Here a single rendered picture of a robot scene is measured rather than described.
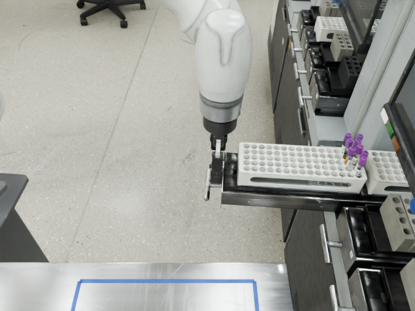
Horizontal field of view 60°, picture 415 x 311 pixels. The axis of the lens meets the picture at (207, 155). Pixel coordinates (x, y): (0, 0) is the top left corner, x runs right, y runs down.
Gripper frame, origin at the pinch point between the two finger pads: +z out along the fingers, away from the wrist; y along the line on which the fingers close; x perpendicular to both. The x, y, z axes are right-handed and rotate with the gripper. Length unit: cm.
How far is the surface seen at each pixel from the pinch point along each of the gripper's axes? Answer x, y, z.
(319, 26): -34, 68, -7
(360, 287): -30.3, -27.8, -0.3
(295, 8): -31, 110, 6
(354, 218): -31.6, -12.2, -1.8
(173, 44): 43, 199, 80
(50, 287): 30.1, -33.2, -2.0
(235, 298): -5.3, -32.5, -2.0
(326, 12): -39, 80, -6
